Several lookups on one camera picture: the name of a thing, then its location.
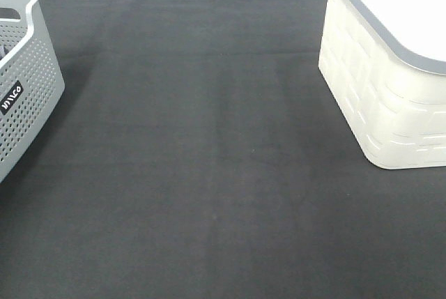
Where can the white woven-pattern storage box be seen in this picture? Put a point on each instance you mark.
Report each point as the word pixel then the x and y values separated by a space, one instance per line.
pixel 395 112

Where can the grey perforated plastic basket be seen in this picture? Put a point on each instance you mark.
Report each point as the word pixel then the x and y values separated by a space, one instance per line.
pixel 31 79

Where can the black table cloth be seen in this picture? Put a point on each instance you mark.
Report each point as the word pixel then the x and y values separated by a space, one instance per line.
pixel 197 152

